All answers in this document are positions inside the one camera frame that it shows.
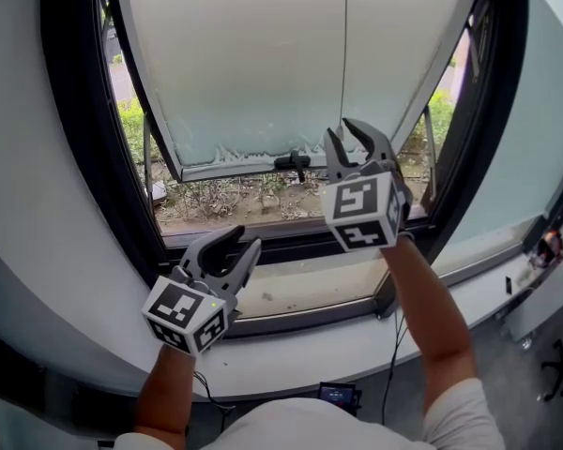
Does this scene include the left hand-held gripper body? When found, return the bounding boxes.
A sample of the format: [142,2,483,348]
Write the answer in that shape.
[141,259,240,358]

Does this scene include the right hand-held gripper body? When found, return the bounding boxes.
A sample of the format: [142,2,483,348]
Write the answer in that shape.
[319,158,414,253]

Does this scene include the roller blind pull cord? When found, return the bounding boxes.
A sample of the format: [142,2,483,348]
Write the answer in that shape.
[337,0,351,134]

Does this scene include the person's right forearm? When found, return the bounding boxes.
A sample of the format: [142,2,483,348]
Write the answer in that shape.
[378,235,478,413]

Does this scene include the person's left forearm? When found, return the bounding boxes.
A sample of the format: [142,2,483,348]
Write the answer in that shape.
[132,343,197,436]

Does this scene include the metal window stay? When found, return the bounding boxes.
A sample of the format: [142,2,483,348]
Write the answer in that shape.
[142,110,156,208]
[421,105,439,205]

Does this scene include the white window sill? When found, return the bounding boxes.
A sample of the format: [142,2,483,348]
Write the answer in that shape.
[41,250,545,403]

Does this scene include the frosted glass window sash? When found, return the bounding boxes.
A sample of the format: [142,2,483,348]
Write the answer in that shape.
[100,0,482,185]

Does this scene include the low clear glass pane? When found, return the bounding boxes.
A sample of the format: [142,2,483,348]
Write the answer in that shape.
[236,253,396,321]

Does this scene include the fixed frosted glass pane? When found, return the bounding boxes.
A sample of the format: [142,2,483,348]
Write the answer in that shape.
[434,0,563,278]

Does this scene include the small black screen device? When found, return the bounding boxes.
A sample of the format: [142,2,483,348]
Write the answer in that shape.
[317,381,364,417]

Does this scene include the person's white shirt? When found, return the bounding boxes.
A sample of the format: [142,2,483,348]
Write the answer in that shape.
[115,376,507,450]

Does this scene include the white cabinet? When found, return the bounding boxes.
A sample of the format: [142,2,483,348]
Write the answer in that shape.
[495,250,563,344]

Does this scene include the black window handle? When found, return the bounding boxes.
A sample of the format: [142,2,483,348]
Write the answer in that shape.
[273,153,312,184]

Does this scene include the short black cable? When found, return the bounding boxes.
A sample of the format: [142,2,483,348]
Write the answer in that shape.
[192,370,238,433]

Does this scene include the long black cable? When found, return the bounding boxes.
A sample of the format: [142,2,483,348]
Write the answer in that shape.
[380,309,407,426]

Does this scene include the black window frame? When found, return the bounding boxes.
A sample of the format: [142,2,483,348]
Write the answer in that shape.
[39,0,532,341]

